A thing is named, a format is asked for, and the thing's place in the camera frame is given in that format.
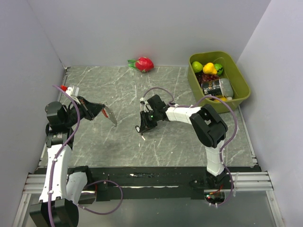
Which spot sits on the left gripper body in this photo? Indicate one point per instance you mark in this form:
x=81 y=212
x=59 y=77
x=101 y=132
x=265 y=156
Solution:
x=83 y=111

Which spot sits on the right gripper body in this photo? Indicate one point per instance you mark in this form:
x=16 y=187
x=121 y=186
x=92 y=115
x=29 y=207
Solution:
x=155 y=112

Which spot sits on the small black key fob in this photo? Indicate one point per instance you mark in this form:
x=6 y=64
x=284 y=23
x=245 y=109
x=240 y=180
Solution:
x=140 y=130

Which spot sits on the red and silver key organizer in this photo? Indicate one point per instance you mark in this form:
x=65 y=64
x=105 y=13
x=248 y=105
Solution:
x=109 y=114

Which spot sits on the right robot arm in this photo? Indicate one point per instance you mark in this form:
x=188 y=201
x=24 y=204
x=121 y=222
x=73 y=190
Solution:
x=208 y=125

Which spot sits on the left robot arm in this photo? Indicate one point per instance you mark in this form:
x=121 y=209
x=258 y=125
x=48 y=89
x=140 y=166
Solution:
x=62 y=189

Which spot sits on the red dragon fruit toy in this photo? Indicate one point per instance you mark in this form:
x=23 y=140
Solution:
x=142 y=64

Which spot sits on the dark red grapes toy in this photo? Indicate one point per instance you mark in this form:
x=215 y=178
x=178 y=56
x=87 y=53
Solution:
x=203 y=78

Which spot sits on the green lime toy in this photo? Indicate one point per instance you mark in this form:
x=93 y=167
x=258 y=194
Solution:
x=197 y=66

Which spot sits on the yellow pear toy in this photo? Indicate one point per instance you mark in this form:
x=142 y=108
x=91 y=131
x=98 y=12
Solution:
x=209 y=68

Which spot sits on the yellow lemon toy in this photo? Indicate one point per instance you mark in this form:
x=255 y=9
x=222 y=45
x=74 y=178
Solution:
x=221 y=98

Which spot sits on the black labelled cup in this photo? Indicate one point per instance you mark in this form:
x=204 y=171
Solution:
x=218 y=88

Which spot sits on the green watermelon toy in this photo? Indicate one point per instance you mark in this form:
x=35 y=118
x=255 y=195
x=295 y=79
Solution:
x=219 y=69

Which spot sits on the olive green plastic bin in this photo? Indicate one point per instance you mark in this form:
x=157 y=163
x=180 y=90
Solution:
x=230 y=71

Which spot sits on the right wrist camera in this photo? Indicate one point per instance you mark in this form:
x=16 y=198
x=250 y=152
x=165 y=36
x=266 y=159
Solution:
x=144 y=105

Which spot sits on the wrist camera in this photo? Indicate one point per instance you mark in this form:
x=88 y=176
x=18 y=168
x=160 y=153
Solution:
x=71 y=91
x=144 y=105

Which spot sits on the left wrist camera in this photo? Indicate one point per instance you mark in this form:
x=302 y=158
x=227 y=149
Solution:
x=71 y=91

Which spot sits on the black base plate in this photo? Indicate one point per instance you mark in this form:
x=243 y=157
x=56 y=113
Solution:
x=114 y=183

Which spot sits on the aluminium rail frame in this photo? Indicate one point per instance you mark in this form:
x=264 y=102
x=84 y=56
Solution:
x=253 y=182

